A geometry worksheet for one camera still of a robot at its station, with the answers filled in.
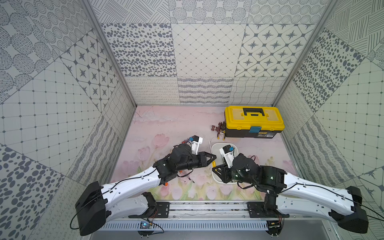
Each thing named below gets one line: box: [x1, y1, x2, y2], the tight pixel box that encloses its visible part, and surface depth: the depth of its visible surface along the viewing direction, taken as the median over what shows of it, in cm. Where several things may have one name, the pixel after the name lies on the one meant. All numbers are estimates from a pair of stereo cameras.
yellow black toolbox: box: [224, 105, 285, 139], surface depth 94 cm
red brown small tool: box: [210, 125, 220, 133], surface depth 106 cm
